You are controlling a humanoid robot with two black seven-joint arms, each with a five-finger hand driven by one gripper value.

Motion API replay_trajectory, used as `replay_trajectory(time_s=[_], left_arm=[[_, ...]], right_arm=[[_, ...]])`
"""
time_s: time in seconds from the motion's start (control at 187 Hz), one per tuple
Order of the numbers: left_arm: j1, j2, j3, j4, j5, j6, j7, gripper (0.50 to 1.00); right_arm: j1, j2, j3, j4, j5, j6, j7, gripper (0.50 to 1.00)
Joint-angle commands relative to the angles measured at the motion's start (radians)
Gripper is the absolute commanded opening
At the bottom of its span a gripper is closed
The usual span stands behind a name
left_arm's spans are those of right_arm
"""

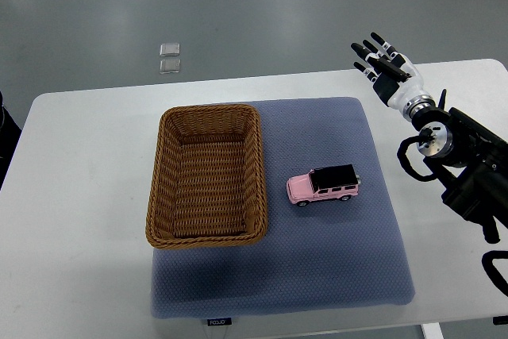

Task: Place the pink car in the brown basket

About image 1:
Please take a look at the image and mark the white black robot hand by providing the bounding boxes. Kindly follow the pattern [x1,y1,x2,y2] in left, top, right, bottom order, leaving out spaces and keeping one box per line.
[351,33,436,121]

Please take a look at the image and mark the pink toy car black roof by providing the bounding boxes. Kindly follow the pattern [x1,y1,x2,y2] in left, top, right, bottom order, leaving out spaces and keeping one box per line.
[286,164,361,207]

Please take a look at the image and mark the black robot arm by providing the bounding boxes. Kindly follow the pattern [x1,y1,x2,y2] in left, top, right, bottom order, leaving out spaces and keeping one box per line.
[397,91,507,244]

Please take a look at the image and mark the brown wicker basket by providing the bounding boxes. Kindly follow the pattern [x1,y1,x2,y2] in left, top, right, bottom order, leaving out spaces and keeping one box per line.
[145,104,268,250]

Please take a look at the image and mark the blue grey cushion mat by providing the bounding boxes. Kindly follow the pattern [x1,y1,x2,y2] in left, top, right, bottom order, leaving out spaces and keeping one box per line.
[152,97,414,318]

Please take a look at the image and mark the upper floor metal plate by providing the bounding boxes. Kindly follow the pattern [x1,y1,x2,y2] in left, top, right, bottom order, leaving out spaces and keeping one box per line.
[160,42,180,57]

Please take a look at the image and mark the white table leg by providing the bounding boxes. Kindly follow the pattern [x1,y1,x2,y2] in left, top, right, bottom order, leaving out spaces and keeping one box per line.
[421,322,444,339]

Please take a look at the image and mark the black object at left edge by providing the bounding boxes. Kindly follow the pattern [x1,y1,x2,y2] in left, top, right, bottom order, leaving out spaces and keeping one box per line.
[0,94,21,185]

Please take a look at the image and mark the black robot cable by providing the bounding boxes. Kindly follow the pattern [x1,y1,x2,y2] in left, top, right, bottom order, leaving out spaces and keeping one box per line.
[397,135,441,182]

